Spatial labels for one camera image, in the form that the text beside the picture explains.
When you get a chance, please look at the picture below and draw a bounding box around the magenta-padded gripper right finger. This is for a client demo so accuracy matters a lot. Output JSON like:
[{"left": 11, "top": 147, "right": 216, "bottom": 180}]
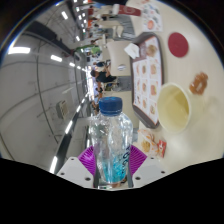
[{"left": 126, "top": 144, "right": 167, "bottom": 189}]

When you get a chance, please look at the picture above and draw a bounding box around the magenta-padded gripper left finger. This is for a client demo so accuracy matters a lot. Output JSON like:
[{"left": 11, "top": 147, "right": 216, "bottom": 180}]
[{"left": 55, "top": 144, "right": 100, "bottom": 189}]

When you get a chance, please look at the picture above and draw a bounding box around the clear blue-capped water bottle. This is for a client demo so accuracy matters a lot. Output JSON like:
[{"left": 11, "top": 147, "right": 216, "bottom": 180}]
[{"left": 88, "top": 96, "right": 134, "bottom": 184}]

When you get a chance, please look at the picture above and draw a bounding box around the red sauce packet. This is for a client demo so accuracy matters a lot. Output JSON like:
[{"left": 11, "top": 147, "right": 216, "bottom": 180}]
[{"left": 156, "top": 139, "right": 168, "bottom": 158}]

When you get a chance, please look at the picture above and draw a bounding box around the clear plastic food bag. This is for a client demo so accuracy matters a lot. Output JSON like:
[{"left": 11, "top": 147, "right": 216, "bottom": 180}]
[{"left": 136, "top": 128, "right": 161, "bottom": 156}]

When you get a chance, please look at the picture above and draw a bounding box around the ceiling air conditioner unit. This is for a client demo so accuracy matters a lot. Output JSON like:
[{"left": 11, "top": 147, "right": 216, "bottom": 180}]
[{"left": 56, "top": 99, "right": 69, "bottom": 120}]

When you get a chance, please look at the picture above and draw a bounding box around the printed paper tray liner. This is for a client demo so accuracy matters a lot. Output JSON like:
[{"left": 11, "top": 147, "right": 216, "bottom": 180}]
[{"left": 132, "top": 35, "right": 163, "bottom": 124}]

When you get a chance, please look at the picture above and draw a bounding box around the person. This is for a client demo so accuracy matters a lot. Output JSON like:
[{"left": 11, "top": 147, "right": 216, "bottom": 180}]
[
  {"left": 75, "top": 44, "right": 101, "bottom": 54},
  {"left": 90, "top": 64, "right": 118, "bottom": 84}
]

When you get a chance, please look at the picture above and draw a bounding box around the crumpled white napkin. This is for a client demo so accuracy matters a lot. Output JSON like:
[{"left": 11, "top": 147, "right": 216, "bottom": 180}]
[{"left": 123, "top": 42, "right": 141, "bottom": 60}]

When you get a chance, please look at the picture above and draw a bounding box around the flat round red coaster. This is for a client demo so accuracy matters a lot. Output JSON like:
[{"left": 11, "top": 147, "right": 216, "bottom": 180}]
[{"left": 167, "top": 31, "right": 190, "bottom": 58}]

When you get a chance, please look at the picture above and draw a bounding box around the group of ceiling lights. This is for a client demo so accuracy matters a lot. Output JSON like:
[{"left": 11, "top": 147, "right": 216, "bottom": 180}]
[{"left": 7, "top": 0, "right": 94, "bottom": 174}]

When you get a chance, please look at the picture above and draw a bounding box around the printed paper leaflet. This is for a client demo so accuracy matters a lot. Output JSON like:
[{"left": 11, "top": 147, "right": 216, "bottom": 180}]
[{"left": 141, "top": 1, "right": 164, "bottom": 33}]

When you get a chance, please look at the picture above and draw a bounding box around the cream mug with brown handle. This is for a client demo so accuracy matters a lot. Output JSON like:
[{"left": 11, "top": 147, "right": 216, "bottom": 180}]
[{"left": 157, "top": 71, "right": 210, "bottom": 134}]

